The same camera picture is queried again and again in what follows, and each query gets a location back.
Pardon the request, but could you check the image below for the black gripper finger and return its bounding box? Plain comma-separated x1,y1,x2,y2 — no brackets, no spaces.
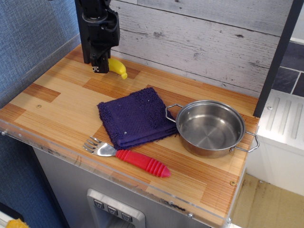
91,58,99,73
99,53,110,74

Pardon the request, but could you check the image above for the clear acrylic edge guard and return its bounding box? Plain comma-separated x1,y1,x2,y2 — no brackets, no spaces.
0,118,246,228

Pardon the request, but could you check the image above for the dark left shelf post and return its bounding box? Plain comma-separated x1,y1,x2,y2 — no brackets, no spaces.
75,0,91,64

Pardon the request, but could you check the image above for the purple folded towel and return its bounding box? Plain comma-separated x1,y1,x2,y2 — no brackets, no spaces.
97,87,178,150

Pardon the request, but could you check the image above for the dark right shelf post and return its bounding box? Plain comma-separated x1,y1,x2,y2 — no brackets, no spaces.
253,0,304,118

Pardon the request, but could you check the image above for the silver dispenser button panel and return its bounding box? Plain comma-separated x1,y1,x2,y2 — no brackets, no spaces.
87,189,146,228

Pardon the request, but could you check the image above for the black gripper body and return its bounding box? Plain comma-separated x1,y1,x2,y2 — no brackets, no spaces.
82,8,120,61

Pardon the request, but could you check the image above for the yellow object bottom left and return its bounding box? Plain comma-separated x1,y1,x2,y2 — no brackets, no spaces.
0,214,29,228

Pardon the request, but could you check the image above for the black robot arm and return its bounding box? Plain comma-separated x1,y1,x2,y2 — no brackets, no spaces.
75,0,120,73

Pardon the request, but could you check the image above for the dark shelf post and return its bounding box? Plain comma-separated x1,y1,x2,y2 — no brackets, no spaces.
75,0,91,64
253,0,304,118

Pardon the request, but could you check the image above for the red handled metal fork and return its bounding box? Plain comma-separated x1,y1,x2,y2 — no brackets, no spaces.
83,136,171,178

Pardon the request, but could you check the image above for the stainless steel pot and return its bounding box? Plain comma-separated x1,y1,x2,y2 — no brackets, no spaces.
165,100,260,158

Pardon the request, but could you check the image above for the yellow toy banana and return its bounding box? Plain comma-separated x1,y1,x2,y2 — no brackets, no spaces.
108,58,128,79

